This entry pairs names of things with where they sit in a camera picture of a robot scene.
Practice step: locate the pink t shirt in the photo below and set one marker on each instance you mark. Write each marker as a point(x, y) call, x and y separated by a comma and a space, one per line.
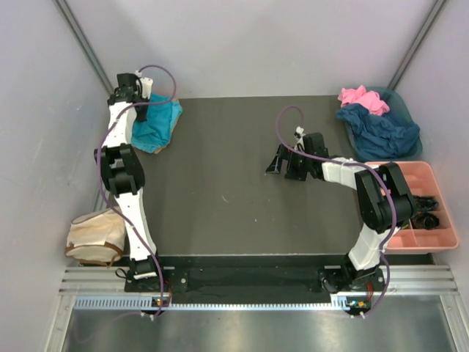
point(367, 98)

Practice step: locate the navy blue t shirt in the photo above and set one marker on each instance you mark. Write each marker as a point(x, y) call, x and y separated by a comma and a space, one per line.
point(387, 137)

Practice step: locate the beige cloth bag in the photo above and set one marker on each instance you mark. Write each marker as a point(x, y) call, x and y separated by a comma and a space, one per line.
point(97, 238)

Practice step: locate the white slotted cable duct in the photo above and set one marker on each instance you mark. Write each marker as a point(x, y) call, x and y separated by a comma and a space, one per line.
point(152, 304)

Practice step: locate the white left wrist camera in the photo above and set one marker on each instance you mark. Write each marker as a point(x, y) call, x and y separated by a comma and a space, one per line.
point(145, 84)

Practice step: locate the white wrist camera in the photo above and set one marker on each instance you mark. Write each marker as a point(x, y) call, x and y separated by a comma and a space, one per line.
point(145, 84)
point(299, 134)

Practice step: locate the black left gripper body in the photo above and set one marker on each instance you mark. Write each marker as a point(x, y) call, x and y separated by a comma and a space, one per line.
point(141, 113)

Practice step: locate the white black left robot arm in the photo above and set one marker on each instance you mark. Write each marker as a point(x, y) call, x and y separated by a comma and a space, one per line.
point(122, 174)

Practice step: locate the pink compartment tray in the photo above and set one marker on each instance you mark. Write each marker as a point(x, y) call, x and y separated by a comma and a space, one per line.
point(411, 240)

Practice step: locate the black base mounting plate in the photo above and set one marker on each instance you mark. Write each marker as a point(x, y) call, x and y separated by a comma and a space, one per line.
point(264, 279)

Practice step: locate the teal plastic basket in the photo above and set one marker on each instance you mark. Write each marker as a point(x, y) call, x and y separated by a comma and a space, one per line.
point(394, 101)

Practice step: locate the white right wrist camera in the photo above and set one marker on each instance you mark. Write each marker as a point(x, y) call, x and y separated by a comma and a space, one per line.
point(299, 134)

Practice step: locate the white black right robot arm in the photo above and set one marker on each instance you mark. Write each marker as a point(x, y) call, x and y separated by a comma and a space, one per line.
point(384, 199)

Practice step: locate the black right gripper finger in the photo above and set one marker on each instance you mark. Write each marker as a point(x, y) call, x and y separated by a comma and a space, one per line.
point(296, 170)
point(282, 154)

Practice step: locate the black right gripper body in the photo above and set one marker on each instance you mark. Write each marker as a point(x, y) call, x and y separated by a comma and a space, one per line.
point(295, 155)

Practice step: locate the aluminium frame rail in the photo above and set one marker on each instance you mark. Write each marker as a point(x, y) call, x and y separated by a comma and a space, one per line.
point(73, 24)

